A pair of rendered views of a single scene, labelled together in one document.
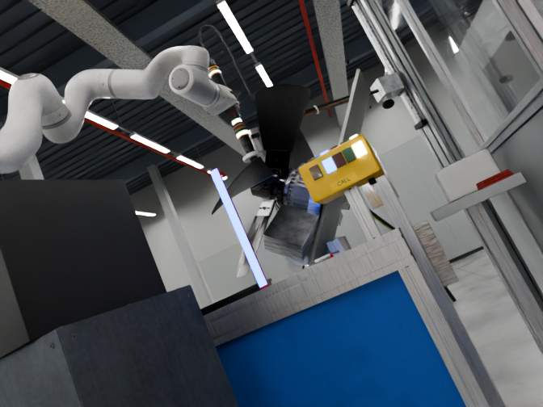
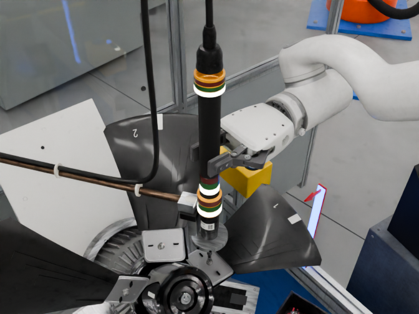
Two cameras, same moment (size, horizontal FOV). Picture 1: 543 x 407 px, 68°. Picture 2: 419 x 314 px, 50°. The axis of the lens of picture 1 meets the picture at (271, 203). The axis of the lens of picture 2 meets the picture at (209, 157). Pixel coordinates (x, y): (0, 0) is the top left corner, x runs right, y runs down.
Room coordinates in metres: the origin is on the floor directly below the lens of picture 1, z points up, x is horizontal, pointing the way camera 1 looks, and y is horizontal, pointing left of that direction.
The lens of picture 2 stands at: (1.77, 0.28, 1.97)
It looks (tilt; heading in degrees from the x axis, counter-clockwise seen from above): 43 degrees down; 213
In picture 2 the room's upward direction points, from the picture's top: straight up
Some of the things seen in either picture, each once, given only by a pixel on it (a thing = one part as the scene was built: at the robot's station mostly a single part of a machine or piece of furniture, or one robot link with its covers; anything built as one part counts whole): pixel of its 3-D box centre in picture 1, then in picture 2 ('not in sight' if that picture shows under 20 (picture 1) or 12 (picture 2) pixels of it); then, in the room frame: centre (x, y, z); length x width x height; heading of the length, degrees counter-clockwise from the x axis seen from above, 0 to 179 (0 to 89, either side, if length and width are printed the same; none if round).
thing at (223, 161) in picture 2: not in sight; (229, 164); (1.33, 0.03, 1.48); 0.07 x 0.03 x 0.03; 162
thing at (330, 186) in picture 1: (343, 173); (241, 167); (0.90, -0.18, 1.02); 0.16 x 0.10 x 0.11; 72
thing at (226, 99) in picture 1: (215, 98); (258, 131); (1.23, 0.02, 1.48); 0.11 x 0.10 x 0.07; 162
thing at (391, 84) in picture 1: (388, 87); not in sight; (1.52, -0.61, 1.37); 0.10 x 0.07 x 0.08; 107
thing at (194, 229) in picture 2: (250, 144); (204, 220); (1.34, -0.02, 1.33); 0.09 x 0.07 x 0.10; 107
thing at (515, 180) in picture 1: (469, 199); not in sight; (1.27, -0.57, 0.84); 0.36 x 0.24 x 0.03; 162
